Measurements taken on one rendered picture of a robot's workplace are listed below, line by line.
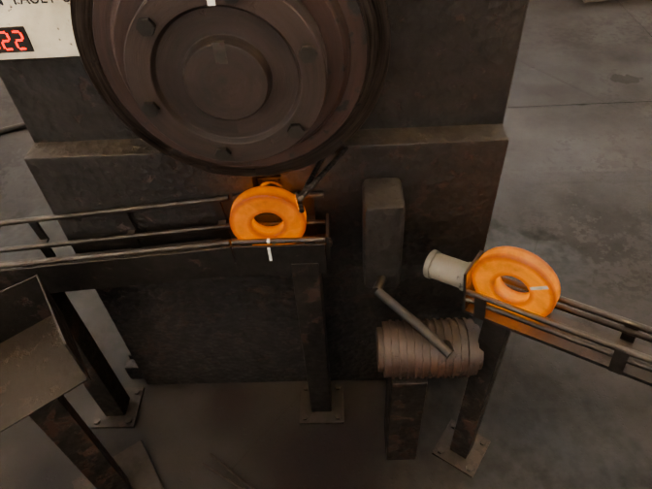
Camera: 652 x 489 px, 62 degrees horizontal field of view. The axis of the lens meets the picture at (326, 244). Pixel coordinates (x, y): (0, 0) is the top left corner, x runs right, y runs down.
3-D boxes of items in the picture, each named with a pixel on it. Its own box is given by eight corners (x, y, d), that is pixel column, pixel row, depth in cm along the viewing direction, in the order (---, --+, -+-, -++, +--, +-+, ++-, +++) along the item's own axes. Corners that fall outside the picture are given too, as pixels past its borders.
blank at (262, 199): (221, 190, 107) (219, 201, 105) (298, 179, 106) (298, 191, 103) (242, 244, 118) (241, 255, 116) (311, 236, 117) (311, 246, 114)
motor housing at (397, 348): (373, 421, 157) (375, 308, 119) (449, 419, 156) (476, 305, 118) (375, 466, 147) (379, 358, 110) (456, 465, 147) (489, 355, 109)
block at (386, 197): (362, 255, 127) (361, 174, 110) (396, 254, 126) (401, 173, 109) (364, 290, 119) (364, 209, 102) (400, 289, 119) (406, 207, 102)
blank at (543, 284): (500, 310, 109) (493, 322, 107) (465, 250, 104) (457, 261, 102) (575, 308, 97) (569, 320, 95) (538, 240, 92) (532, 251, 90)
